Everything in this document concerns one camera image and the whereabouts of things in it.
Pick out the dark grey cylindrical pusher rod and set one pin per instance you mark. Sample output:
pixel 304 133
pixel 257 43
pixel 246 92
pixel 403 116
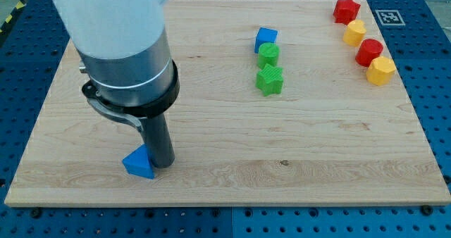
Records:
pixel 157 139

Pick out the black flange ring with bracket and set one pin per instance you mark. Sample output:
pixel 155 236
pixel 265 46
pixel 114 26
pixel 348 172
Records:
pixel 135 116

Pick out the blue triangle block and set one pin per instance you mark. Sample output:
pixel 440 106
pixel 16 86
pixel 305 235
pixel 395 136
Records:
pixel 137 163

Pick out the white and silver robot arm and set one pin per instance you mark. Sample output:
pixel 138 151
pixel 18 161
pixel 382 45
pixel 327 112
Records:
pixel 132 76

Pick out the green star block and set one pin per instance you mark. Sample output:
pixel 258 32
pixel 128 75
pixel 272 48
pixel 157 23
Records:
pixel 270 80

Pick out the wooden board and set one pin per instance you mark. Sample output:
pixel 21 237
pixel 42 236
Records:
pixel 330 138

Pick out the green cylinder block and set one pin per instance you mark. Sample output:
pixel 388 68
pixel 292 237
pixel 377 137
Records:
pixel 268 53

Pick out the blue cube block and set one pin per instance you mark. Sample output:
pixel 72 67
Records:
pixel 264 35

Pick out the yellow heart block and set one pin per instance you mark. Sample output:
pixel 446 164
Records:
pixel 354 33

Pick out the red star block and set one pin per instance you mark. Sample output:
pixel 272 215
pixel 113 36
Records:
pixel 345 11

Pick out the red cylinder block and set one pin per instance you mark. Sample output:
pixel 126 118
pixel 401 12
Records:
pixel 368 50

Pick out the yellow hexagon block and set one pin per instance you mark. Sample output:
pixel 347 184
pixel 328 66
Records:
pixel 380 71

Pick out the black and white fiducial tag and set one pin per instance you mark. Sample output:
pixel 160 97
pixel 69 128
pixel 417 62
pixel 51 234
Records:
pixel 390 17

